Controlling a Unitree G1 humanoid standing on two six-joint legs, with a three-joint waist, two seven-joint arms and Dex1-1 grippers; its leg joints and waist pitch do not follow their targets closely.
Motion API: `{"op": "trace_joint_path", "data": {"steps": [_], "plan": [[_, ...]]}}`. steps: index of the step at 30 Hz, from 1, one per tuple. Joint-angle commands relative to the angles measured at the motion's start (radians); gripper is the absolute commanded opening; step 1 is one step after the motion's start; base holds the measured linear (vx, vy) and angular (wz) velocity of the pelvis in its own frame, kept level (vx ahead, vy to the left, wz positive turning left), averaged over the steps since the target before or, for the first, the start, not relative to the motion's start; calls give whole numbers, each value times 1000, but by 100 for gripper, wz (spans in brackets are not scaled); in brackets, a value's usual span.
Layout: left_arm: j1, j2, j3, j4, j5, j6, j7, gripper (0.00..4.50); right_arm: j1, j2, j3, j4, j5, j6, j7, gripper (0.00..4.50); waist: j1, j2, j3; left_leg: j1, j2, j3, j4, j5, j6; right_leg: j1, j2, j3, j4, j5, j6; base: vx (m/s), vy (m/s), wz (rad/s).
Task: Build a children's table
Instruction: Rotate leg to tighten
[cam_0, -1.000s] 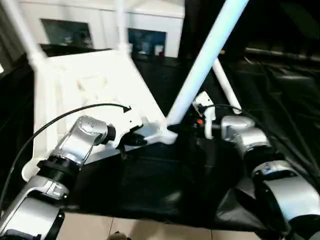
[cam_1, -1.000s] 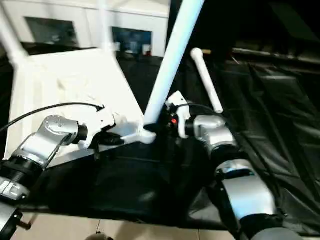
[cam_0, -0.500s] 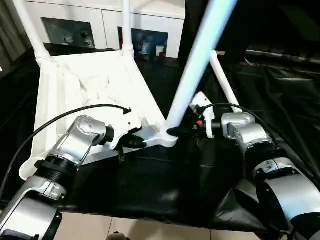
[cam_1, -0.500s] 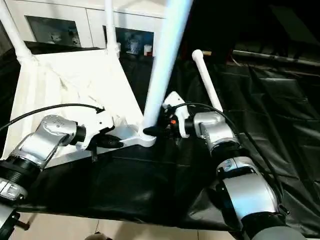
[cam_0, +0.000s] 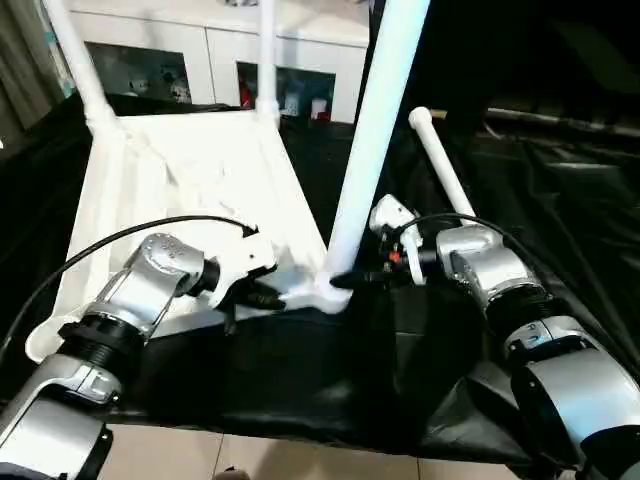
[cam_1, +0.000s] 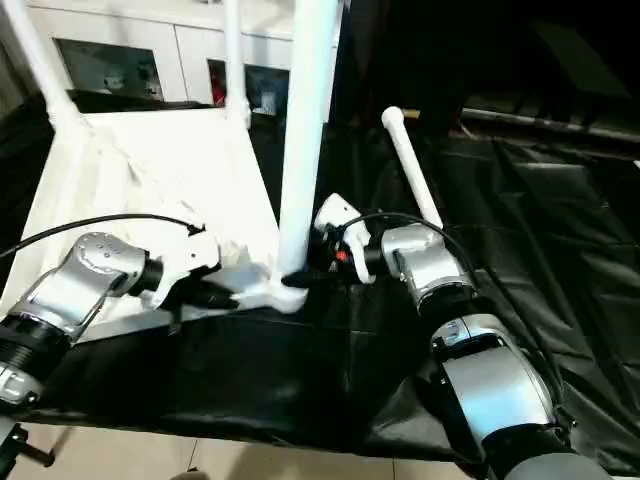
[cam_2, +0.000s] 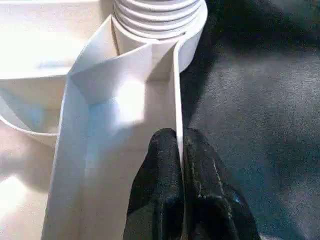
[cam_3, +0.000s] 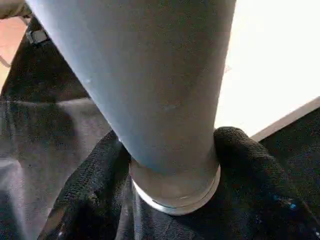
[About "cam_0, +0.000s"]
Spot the white plastic table top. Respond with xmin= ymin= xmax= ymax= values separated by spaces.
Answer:
xmin=25 ymin=108 xmax=357 ymax=364

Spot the white plastic table leg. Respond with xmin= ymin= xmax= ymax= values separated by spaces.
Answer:
xmin=407 ymin=106 xmax=477 ymax=220
xmin=254 ymin=0 xmax=282 ymax=127
xmin=321 ymin=0 xmax=432 ymax=301
xmin=42 ymin=0 xmax=120 ymax=137

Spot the grey curtain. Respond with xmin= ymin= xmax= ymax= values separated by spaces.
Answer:
xmin=0 ymin=0 xmax=63 ymax=133

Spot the black mat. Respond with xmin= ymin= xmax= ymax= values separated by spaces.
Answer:
xmin=0 ymin=90 xmax=640 ymax=471

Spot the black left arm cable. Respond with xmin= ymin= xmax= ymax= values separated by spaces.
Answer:
xmin=0 ymin=214 xmax=260 ymax=347

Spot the black metal rail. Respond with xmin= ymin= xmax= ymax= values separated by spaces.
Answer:
xmin=485 ymin=106 xmax=640 ymax=133

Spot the white glass-door cabinet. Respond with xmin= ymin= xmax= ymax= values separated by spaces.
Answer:
xmin=58 ymin=0 xmax=372 ymax=123

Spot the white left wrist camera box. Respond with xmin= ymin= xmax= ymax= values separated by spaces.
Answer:
xmin=213 ymin=233 xmax=280 ymax=303

